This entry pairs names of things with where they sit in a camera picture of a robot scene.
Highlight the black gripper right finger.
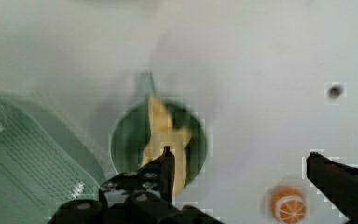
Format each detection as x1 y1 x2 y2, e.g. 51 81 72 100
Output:
306 152 358 224

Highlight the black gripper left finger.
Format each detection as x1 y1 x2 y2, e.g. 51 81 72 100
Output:
98 146 175 205

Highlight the yellow banana toy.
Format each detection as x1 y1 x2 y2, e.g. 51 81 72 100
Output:
141 95 192 196

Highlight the orange slice toy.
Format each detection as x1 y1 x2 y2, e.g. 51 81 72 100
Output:
270 187 307 224

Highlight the green perforated colander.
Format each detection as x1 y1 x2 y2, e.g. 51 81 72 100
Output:
0 95 105 224

